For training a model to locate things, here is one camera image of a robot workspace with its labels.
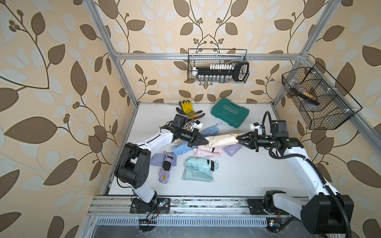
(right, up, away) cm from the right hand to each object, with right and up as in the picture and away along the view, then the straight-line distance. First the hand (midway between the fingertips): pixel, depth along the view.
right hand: (237, 139), depth 74 cm
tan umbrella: (+1, +2, +2) cm, 3 cm away
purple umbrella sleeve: (-44, -14, +15) cm, 49 cm away
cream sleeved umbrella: (-8, 0, +2) cm, 8 cm away
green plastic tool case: (+5, +15, +35) cm, 38 cm away
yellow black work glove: (-29, +18, +42) cm, 54 cm away
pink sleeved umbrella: (-18, -10, +15) cm, 26 cm away
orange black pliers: (-18, +12, +38) cm, 44 cm away
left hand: (-16, -1, +2) cm, 16 cm away
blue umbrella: (-11, +2, +26) cm, 28 cm away
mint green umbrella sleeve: (-22, -22, +10) cm, 32 cm away
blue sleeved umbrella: (-29, -8, +18) cm, 35 cm away
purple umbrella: (-38, -16, +12) cm, 43 cm away
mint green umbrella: (-17, -15, +11) cm, 25 cm away
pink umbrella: (-9, -9, +18) cm, 22 cm away
